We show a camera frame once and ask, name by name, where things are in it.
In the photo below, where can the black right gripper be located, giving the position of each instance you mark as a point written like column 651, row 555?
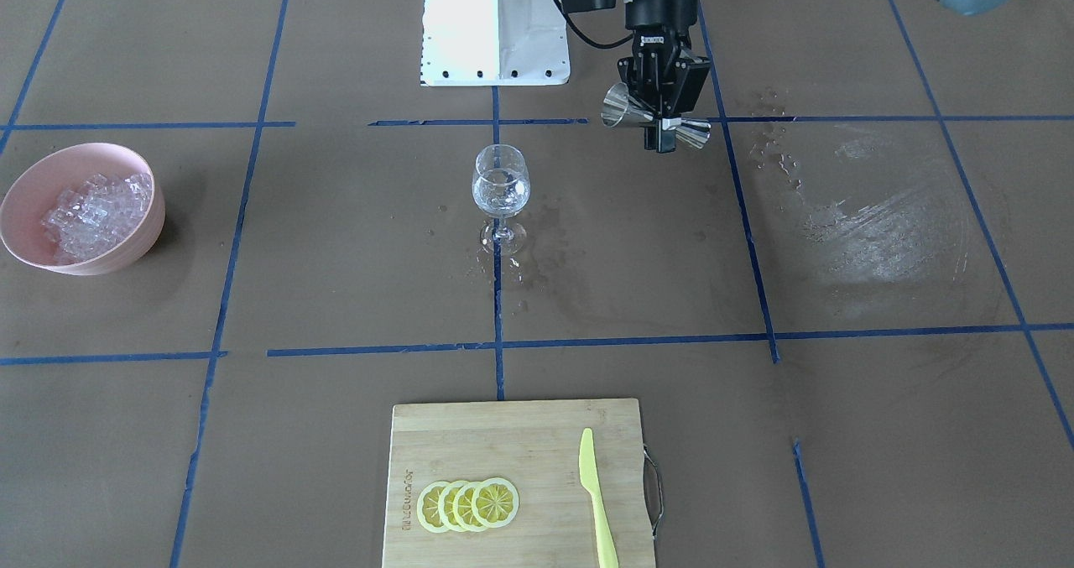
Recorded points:
column 663, row 7

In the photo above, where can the steel double jigger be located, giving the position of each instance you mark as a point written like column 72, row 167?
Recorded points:
column 620, row 110

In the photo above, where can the clear ice cubes pile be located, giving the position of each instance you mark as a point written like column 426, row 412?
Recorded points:
column 92, row 218

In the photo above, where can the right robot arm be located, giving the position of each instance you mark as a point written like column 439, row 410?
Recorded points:
column 569, row 7

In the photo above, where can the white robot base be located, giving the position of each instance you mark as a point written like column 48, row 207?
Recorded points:
column 493, row 43

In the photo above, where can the clear wine glass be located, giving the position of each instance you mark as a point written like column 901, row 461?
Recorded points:
column 501, row 188

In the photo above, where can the pink ice bowl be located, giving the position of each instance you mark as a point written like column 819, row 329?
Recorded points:
column 36, row 190

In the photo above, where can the bamboo cutting board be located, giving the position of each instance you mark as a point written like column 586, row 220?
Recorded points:
column 535, row 446

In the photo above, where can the lemon slice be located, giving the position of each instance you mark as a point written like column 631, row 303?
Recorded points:
column 429, row 514
column 462, row 507
column 495, row 502
column 445, row 506

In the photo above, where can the yellow plastic knife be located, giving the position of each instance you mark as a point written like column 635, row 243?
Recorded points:
column 607, row 555

